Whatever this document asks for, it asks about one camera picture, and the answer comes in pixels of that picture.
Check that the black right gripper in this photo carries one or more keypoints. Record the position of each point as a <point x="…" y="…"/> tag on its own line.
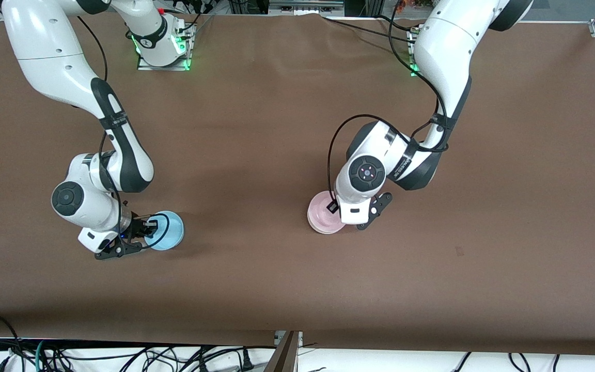
<point x="137" y="227"/>

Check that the pink plastic bowl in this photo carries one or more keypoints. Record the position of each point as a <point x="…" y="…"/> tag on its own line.
<point x="321" y="209"/>

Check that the blue plastic bowl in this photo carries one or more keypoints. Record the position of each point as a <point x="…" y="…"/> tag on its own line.
<point x="171" y="232"/>

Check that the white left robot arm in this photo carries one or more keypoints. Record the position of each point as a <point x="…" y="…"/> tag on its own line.
<point x="442" y="46"/>

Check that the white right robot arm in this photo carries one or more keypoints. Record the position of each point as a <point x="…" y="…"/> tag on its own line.
<point x="44" y="41"/>

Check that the white plastic bowl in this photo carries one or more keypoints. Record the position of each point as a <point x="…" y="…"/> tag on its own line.
<point x="323" y="231"/>

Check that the brown table cover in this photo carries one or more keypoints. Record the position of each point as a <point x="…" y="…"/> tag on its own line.
<point x="277" y="129"/>

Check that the aluminium profile bar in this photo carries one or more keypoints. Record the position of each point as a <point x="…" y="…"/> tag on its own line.
<point x="284" y="356"/>

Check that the black power plug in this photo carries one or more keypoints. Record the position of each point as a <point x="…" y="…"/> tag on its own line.
<point x="247" y="359"/>

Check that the small orange object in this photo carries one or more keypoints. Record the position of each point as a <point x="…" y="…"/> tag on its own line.
<point x="401" y="5"/>

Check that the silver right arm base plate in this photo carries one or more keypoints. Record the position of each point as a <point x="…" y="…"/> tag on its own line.
<point x="145" y="64"/>

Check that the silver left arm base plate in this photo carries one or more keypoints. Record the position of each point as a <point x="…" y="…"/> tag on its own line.
<point x="412" y="62"/>

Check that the silver aluminium frame rail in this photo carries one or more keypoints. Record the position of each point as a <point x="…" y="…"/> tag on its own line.
<point x="305" y="6"/>

